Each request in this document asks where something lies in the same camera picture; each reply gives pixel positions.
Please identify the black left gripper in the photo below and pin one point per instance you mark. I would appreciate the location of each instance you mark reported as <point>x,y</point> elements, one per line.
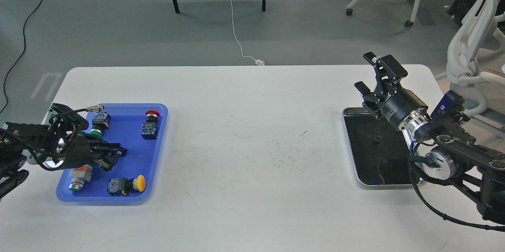
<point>85,149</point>

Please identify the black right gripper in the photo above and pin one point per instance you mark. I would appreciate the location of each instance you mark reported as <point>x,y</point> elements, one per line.
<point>399,106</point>

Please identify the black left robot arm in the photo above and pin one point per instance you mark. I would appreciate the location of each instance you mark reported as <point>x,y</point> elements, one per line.
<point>69,140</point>

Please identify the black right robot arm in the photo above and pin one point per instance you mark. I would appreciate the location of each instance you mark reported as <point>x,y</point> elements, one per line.
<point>441,151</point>

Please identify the blue plastic tray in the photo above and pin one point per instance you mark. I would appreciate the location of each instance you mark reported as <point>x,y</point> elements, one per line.
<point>140,159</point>

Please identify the silver metal tray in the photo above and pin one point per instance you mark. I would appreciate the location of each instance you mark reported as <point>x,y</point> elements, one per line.
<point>376,165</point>

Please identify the white office chair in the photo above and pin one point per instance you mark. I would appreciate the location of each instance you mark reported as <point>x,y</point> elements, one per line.
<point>475,62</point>

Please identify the black cabinet corner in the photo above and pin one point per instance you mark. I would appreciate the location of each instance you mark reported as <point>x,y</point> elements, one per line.
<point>460,8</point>

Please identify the yellow push button switch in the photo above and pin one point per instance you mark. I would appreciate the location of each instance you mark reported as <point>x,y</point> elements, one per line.
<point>124,186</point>

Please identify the orange grey indicator switch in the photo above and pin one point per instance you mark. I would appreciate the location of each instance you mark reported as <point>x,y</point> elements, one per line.
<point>79,176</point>

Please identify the green push button switch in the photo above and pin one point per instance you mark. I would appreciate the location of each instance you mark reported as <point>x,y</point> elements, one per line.
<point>100,122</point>

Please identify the red push button switch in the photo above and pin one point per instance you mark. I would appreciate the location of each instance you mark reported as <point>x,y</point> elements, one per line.
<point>149,129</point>

